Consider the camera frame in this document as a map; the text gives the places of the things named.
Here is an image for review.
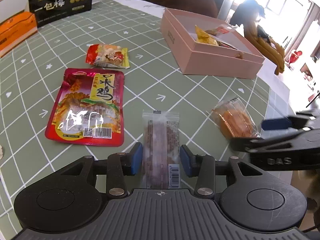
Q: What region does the red chicken snack pouch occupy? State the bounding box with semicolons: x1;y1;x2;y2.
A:
45;68;124;147

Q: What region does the red yellow small snack packet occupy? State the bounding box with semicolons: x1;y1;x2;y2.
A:
86;44;130;69

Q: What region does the clear round cake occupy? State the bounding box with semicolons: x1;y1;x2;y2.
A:
212;97;259;140

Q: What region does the chair with brown jacket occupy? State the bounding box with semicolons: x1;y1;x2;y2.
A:
229;0;285;75

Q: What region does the yellow biscuit packet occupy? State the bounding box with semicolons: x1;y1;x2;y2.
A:
195;25;219;46

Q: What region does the red quail egg packet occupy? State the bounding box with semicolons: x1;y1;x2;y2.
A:
217;40;237;50

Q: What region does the white rice cracker packet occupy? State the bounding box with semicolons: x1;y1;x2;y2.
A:
212;24;234;36

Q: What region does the clear meat strip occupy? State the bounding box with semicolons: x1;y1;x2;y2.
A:
141;111;180;189

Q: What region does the pink cardboard gift box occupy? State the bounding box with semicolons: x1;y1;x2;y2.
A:
161;8;265;79

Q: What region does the green grid tablecloth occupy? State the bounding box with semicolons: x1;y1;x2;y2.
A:
1;0;292;239

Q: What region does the orange tissue box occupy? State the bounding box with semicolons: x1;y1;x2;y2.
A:
0;11;37;57

